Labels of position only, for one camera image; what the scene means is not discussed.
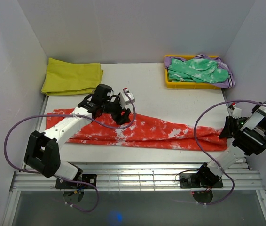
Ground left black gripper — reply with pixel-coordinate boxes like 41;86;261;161
102;96;131;126

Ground red tie-dye trousers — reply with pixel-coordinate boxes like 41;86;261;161
45;108;227;152

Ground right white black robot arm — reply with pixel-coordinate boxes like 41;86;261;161
195;102;266;187

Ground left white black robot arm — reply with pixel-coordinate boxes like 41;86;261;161
24;84;136;188

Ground green tie-dye trousers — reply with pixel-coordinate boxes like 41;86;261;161
167;58;229;84

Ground folded yellow-green trousers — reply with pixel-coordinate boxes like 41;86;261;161
41;58;103;96

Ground purple striped garment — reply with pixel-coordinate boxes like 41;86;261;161
164;54;235;89

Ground yellow plastic bin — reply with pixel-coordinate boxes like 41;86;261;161
164;54;221;89

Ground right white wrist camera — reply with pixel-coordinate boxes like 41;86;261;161
228;102;242;119

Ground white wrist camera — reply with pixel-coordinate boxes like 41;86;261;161
119;88;135;108
228;102;242;119

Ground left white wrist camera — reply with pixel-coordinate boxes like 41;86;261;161
119;88;135;108

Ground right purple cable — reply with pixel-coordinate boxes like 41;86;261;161
172;99;266;206

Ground purple cable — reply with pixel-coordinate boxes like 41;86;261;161
172;99;266;206
3;91;137;212

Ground aluminium rail frame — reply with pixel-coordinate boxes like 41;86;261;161
2;94;266;226

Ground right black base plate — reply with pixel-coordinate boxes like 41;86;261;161
175;172;224;188

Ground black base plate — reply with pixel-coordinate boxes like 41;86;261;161
55;174;97;190
175;172;224;188

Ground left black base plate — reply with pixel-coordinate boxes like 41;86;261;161
55;174;97;190

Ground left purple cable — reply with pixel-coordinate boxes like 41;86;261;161
3;91;137;212

